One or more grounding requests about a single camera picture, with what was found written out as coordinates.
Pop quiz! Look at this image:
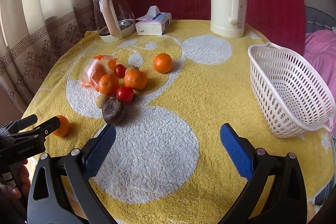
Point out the pile mandarin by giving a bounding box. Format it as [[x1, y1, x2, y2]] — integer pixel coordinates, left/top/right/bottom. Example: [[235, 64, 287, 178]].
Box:
[[123, 69, 147, 91], [98, 74, 120, 97]]

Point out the red tomato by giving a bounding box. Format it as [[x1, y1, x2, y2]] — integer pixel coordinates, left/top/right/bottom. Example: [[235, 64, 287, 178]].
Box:
[[116, 86, 134, 104], [114, 64, 126, 79]]

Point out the orange plastic snack bag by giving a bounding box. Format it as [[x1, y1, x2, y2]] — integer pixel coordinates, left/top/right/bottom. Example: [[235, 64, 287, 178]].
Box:
[[81, 55, 118, 91]]

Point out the lone orange mandarin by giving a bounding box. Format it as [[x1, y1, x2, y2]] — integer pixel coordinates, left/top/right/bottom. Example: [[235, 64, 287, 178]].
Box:
[[153, 53, 173, 74]]

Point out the person's left hand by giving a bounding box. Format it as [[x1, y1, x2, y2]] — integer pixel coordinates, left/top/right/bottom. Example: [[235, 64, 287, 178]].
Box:
[[1, 159, 31, 200]]

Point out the white plastic basket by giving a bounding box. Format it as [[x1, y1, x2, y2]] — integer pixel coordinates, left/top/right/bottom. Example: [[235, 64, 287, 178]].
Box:
[[248, 42, 335, 138]]

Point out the yellow white towel tablecloth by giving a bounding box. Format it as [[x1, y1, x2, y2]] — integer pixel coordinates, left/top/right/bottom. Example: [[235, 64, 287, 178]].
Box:
[[25, 20, 335, 223]]

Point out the beige patterned curtain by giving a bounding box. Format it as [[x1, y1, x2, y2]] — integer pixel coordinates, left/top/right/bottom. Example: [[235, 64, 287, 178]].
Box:
[[1, 0, 96, 112]]

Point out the pink duvet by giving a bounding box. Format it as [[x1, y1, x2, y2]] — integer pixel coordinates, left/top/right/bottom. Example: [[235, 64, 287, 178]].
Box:
[[303, 29, 336, 106]]

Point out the tissue pack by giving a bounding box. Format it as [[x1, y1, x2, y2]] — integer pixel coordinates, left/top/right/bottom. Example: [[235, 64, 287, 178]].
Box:
[[135, 6, 172, 36]]

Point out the grey bed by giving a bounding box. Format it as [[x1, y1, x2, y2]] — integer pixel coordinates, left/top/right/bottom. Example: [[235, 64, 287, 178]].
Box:
[[305, 6, 336, 33]]

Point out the cream thermos flask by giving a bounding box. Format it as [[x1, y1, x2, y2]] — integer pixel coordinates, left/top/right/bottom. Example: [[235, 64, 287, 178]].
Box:
[[210, 0, 248, 38]]

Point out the glass kettle pink handle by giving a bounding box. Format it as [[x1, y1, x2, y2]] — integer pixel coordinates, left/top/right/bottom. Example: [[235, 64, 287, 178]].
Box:
[[93, 0, 135, 43]]

